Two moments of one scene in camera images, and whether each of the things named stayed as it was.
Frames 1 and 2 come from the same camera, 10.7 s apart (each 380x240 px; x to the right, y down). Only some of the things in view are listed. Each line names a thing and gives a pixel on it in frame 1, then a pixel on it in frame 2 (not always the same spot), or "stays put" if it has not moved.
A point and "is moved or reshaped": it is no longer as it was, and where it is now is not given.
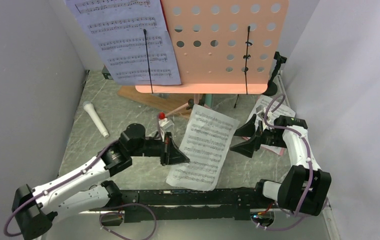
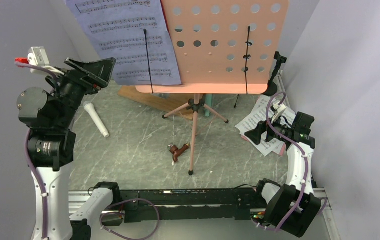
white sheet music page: (209, 136) is moved or reshaped
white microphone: (89, 107) stays put
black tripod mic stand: (235, 104) stays put
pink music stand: (223, 47) stays put
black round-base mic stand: (272, 87) stays put
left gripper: (169, 152) -> (93, 75)
